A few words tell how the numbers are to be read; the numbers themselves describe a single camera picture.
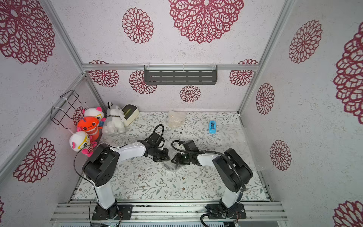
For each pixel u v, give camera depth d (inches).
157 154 31.3
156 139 30.6
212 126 42.6
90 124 34.8
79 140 31.4
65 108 31.1
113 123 38.5
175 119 43.2
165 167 34.6
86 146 32.3
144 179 33.6
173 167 34.2
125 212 29.1
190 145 29.5
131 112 44.8
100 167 19.3
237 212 28.5
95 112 37.1
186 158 31.3
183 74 36.8
